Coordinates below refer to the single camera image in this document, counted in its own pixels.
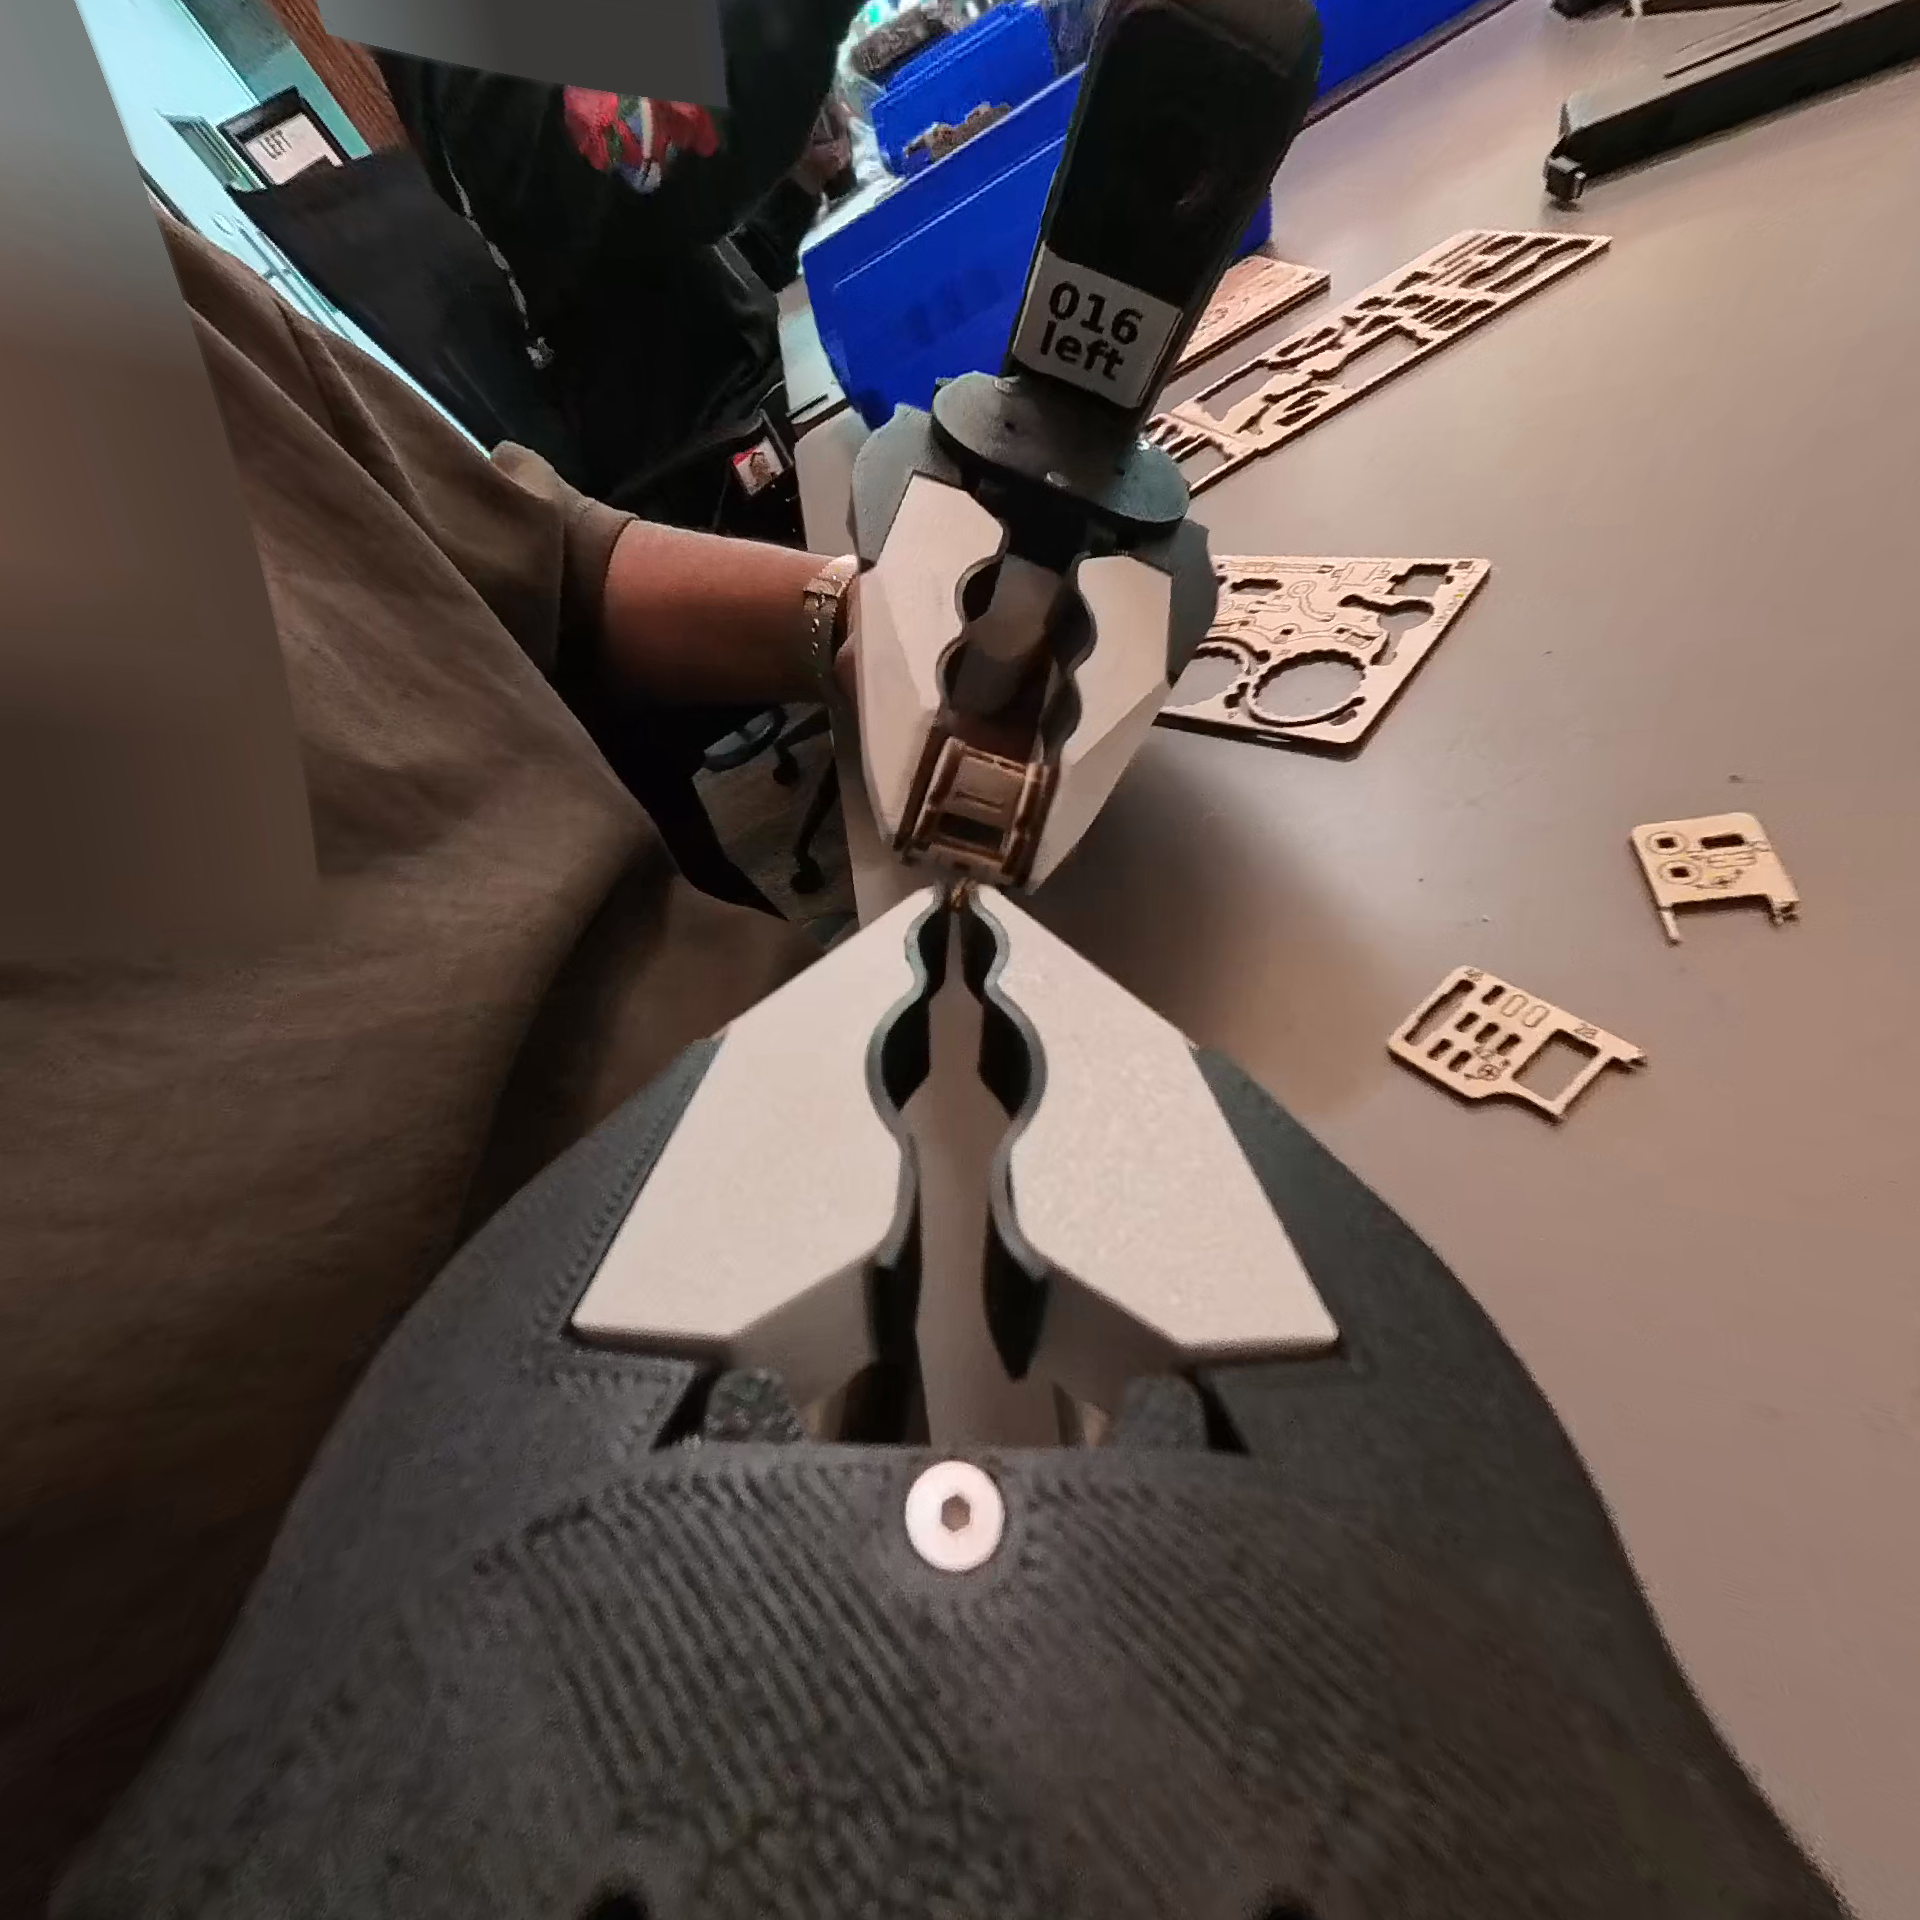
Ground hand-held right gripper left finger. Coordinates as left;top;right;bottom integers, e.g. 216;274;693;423
569;884;963;1430

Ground black flat bar device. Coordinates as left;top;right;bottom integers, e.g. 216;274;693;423
1545;0;1920;205

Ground person's left forearm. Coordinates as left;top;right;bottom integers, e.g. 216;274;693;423
598;517;861;711

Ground dark wooden puzzle sheet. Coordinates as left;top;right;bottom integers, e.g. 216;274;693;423
1170;255;1336;377

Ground small wooden fret round holes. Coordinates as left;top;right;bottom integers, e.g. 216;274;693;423
1631;812;1803;943

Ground gold wrist bracelet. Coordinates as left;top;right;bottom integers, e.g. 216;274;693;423
798;558;856;702

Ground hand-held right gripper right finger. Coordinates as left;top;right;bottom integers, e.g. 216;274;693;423
968;887;1344;1418

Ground small wooden box assembly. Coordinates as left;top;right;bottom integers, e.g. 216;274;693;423
896;736;1055;889

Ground long wooden puzzle sheet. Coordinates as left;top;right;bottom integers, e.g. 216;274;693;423
1147;229;1616;497

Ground wooden puzzle sheet gear holes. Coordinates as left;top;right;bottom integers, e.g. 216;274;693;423
1155;554;1498;760

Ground black office chair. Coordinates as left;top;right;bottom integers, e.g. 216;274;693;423
696;697;846;904

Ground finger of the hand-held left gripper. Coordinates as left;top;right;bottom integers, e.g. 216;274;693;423
1018;545;1187;896
837;463;1008;921

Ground small wooden fret slotted holes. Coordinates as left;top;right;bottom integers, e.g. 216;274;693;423
1387;964;1648;1125

